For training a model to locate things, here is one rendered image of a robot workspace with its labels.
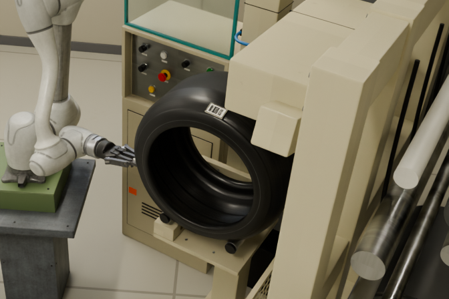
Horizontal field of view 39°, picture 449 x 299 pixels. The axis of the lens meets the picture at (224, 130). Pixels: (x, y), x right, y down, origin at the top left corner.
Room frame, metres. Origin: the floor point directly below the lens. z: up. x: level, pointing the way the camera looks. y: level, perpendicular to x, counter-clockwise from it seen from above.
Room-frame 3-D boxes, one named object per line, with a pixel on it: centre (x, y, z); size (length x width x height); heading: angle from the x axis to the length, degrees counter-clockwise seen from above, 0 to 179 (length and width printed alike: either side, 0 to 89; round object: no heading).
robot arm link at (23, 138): (2.13, 0.83, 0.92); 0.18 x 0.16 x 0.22; 156
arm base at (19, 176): (2.10, 0.83, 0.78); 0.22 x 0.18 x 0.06; 8
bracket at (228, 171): (2.01, -0.09, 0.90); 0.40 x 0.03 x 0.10; 65
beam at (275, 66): (1.61, -0.23, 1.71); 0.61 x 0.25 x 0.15; 155
